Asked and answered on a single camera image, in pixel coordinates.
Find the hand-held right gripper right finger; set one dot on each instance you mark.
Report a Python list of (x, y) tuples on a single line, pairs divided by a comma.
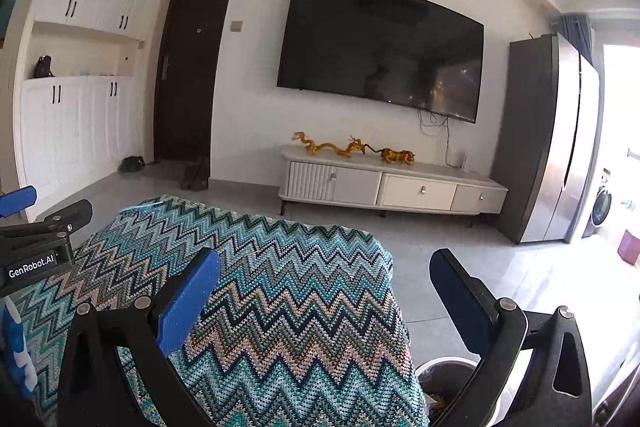
[(460, 297)]

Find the washing machine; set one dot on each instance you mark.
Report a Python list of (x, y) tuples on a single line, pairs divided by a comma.
[(600, 207)]

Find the white power adapter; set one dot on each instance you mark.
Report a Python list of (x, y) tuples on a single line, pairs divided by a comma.
[(463, 161)]

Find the pair of dark shoes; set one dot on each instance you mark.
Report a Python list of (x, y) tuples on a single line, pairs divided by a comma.
[(131, 164)]

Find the grey silver refrigerator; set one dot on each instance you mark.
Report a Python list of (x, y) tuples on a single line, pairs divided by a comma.
[(540, 132)]

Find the zigzag knitted blanket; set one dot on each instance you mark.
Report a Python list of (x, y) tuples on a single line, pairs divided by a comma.
[(300, 282)]

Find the golden tiger figurine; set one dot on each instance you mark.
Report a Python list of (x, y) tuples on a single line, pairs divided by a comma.
[(397, 156)]

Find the golden dragon figurine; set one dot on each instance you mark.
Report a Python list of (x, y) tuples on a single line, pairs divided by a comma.
[(320, 148), (357, 146)]

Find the white television cabinet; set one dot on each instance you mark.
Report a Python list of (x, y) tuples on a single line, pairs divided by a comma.
[(420, 189)]

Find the blue grey curtain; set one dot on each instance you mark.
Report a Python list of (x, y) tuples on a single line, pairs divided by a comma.
[(580, 32)]

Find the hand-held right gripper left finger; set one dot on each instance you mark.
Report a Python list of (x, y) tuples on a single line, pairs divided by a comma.
[(187, 302)]

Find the wall switch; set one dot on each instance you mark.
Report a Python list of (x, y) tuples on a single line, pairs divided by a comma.
[(235, 26)]

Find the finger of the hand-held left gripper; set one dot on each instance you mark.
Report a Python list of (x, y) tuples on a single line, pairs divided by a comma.
[(17, 201), (65, 217)]

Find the pink box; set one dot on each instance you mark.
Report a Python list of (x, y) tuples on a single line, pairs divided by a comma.
[(629, 247)]

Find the black handbag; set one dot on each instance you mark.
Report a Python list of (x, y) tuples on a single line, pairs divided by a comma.
[(44, 68)]

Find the black wall television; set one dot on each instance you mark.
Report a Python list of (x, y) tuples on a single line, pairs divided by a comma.
[(375, 47)]

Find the dark brown door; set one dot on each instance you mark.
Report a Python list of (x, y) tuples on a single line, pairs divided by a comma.
[(190, 82)]

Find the white wardrobe cabinet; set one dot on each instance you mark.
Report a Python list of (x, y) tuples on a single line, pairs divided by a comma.
[(75, 132)]

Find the white trash bin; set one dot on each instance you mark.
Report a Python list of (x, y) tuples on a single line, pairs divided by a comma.
[(440, 382)]

